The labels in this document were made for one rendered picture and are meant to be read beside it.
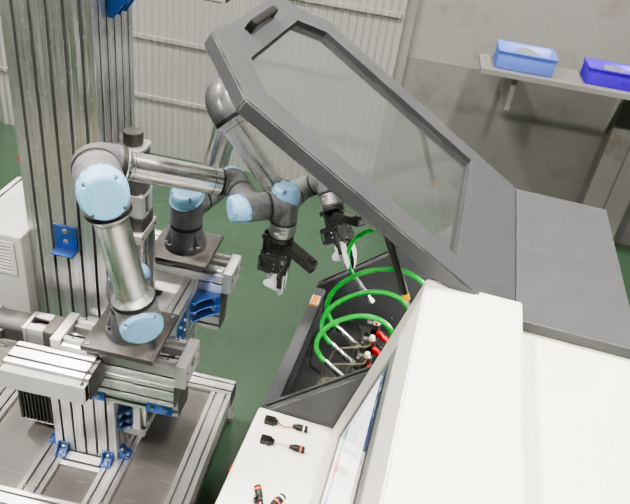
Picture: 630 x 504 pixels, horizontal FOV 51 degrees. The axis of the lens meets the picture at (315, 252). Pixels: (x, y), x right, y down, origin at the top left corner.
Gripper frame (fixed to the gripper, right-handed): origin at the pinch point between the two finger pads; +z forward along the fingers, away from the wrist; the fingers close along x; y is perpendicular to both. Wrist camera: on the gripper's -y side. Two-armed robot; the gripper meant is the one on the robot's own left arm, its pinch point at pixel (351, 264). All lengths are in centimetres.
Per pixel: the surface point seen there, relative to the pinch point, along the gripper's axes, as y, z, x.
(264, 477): -3, 52, 53
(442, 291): -57, 16, 33
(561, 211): -55, 0, -37
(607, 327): -77, 33, 2
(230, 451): 110, 62, -13
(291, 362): 17.1, 26.3, 19.2
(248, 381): 128, 35, -44
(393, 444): -68, 40, 73
